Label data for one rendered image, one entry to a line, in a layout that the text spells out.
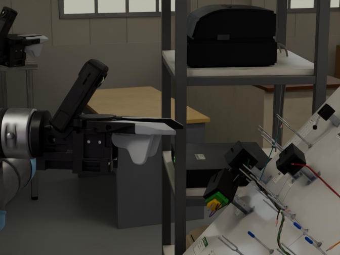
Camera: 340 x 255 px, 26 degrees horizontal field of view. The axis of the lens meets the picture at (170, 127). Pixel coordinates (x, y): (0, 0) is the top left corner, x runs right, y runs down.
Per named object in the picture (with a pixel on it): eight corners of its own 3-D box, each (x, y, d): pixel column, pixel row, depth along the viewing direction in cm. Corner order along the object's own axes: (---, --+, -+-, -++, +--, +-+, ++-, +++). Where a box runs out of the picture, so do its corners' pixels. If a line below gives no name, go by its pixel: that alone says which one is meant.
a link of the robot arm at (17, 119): (18, 106, 113) (-1, 110, 104) (47, 107, 112) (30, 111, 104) (18, 155, 113) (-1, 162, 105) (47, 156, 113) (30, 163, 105)
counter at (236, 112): (238, 119, 837) (240, 49, 819) (348, 176, 621) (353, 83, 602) (173, 124, 814) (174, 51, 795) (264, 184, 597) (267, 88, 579)
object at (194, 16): (185, 68, 237) (185, 7, 233) (176, 58, 260) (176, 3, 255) (277, 67, 241) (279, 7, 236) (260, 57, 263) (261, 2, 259)
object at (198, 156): (179, 188, 245) (179, 169, 243) (170, 160, 279) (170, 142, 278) (277, 186, 248) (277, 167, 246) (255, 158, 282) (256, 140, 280)
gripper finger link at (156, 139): (177, 155, 113) (118, 156, 111) (178, 117, 113) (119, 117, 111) (182, 158, 110) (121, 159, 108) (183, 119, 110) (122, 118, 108)
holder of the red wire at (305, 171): (316, 157, 208) (289, 132, 206) (322, 178, 196) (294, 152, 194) (303, 168, 210) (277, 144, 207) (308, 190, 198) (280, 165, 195)
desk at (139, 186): (114, 230, 498) (113, 125, 482) (74, 176, 621) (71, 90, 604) (208, 219, 520) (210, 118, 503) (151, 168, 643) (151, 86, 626)
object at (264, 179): (266, 161, 236) (234, 132, 233) (278, 178, 219) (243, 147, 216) (252, 176, 237) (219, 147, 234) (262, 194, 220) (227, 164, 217)
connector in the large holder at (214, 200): (228, 199, 212) (218, 190, 212) (226, 206, 210) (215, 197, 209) (216, 207, 216) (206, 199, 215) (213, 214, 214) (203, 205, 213)
